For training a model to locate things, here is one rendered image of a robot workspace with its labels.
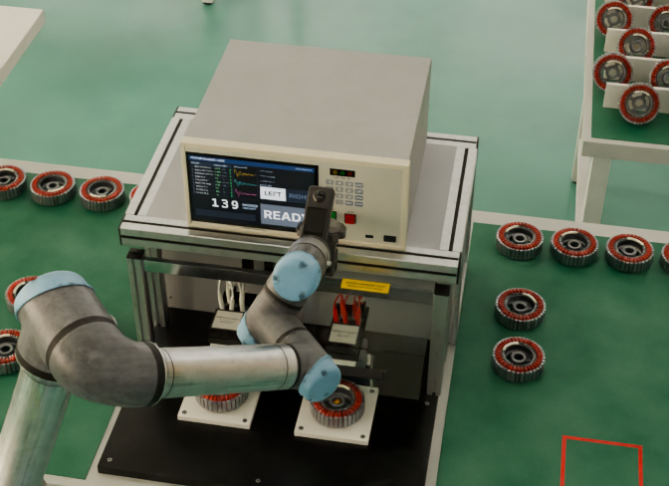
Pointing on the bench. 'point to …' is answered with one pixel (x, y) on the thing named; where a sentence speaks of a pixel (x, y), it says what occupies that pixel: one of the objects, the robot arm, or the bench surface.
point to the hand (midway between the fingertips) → (329, 219)
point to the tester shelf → (455, 179)
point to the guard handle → (362, 372)
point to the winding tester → (321, 129)
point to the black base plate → (266, 437)
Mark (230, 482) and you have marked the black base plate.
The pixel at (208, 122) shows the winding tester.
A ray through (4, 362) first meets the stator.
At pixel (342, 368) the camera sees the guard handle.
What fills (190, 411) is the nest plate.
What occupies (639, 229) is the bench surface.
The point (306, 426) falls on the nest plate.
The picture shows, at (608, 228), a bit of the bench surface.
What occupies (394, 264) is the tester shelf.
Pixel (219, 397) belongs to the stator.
